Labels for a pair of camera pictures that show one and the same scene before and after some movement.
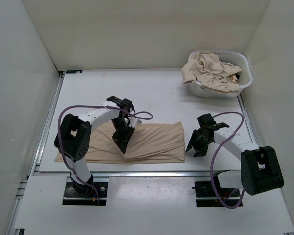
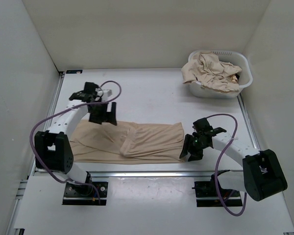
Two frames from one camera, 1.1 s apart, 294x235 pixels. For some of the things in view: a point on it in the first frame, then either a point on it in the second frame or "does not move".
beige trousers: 156,143 does not move
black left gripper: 121,141 to 109,116
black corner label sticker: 74,71 does not move
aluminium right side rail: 246,121 does not move
